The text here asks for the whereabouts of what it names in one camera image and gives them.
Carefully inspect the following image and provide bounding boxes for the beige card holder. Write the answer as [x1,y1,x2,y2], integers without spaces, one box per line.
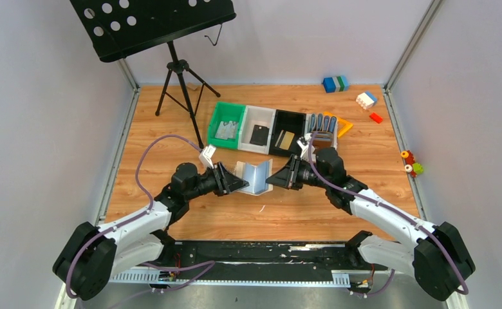
[234,159,274,196]

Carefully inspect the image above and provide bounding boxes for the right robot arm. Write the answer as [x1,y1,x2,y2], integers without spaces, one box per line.
[266,147,476,301]

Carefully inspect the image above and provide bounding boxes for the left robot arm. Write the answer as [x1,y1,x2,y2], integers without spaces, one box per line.
[52,162,249,301]

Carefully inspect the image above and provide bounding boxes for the gold card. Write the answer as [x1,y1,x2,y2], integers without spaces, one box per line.
[275,130,295,150]

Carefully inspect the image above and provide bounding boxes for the brown card holder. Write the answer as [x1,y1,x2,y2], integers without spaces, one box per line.
[312,131,335,149]

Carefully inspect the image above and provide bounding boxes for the black card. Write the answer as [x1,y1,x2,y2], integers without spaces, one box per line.
[250,125,270,146]

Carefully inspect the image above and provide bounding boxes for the grey cards in green bin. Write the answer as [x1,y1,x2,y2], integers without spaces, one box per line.
[214,120,239,140]

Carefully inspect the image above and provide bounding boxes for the blue card holders row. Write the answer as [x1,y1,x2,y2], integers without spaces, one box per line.
[307,113,338,133]

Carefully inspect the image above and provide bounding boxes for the green plastic bin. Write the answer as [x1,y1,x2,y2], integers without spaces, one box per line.
[207,102,246,149]

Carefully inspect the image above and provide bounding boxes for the black plastic bin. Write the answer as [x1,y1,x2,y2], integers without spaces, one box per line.
[268,109,307,157]

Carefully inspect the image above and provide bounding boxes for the white plastic bin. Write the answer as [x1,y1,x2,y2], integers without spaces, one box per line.
[237,106,275,155]

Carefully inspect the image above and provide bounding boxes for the white bin with holders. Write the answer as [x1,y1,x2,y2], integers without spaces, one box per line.
[304,114,338,155]

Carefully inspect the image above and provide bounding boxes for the red toy brick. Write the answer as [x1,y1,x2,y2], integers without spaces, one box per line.
[369,113,384,124]

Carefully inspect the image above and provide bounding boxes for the blue green toy block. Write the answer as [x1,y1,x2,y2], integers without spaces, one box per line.
[322,75,350,93]

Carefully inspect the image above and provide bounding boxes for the white blue toy block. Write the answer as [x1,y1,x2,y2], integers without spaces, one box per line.
[355,91,378,110]

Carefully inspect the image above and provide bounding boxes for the colourful toy vehicle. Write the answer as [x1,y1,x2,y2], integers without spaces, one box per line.
[400,150,424,178]

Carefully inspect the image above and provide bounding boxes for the black music stand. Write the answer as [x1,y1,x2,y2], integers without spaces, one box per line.
[71,0,237,148]

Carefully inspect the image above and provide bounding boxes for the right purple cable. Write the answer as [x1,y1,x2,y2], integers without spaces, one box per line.
[307,131,469,298]

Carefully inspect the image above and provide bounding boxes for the purple cable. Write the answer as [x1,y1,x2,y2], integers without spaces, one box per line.
[64,135,216,301]
[307,131,469,298]

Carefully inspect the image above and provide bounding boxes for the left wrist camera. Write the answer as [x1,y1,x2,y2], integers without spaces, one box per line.
[198,145,216,169]

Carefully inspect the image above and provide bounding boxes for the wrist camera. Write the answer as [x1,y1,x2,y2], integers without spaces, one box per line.
[198,145,216,169]
[297,133,315,162]

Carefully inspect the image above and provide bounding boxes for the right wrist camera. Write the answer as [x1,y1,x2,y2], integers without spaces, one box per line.
[297,133,315,162]

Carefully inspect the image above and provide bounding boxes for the orange toy frame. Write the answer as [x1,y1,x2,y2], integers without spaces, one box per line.
[323,111,353,138]

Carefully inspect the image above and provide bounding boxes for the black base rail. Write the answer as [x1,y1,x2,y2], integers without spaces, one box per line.
[111,241,389,290]

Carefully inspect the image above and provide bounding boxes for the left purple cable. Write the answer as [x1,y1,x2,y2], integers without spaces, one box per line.
[64,135,216,301]

